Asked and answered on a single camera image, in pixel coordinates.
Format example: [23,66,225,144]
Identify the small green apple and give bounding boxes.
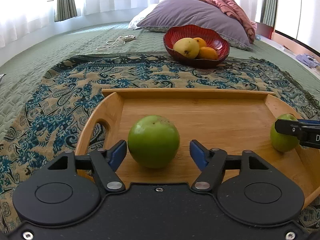
[270,122,299,152]

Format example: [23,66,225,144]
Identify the large green apple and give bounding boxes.
[127,115,180,168]

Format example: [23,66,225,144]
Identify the wooden bamboo tray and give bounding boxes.
[75,88,319,204]

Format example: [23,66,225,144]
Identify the blue clothes on floor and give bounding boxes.
[296,54,319,68]

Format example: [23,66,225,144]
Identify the blue paisley blanket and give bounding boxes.
[1,53,319,233]

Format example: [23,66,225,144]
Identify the front orange in bowl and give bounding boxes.
[198,46,219,60]

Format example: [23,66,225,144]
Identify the orange in bowl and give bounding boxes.
[194,37,207,48]
[198,46,219,60]

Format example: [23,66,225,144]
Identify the red ribbed bowl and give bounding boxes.
[163,24,230,69]

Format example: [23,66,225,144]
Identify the right green curtain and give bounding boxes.
[260,0,278,28]

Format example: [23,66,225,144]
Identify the green curtain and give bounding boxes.
[54,0,78,22]
[260,0,278,28]

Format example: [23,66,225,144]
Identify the back orange in bowl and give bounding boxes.
[194,37,207,48]

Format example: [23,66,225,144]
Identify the green quilted bedspread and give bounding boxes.
[0,21,320,140]

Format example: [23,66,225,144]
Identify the pink crumpled cloth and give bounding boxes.
[197,0,257,44]

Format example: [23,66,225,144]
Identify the purple pillow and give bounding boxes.
[137,0,252,51]

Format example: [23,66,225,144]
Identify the left green curtain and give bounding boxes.
[54,0,78,22]

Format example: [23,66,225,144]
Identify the white cable with charger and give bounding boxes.
[95,34,136,52]

